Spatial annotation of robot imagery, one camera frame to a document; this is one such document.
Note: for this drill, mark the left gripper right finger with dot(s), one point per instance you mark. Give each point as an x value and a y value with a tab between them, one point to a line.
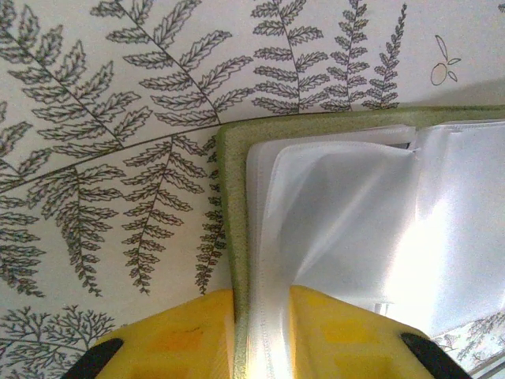
347	343

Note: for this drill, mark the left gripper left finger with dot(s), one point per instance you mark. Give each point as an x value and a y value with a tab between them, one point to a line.
177	343

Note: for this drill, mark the floral fern print table cover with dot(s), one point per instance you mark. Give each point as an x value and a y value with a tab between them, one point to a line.
98	158

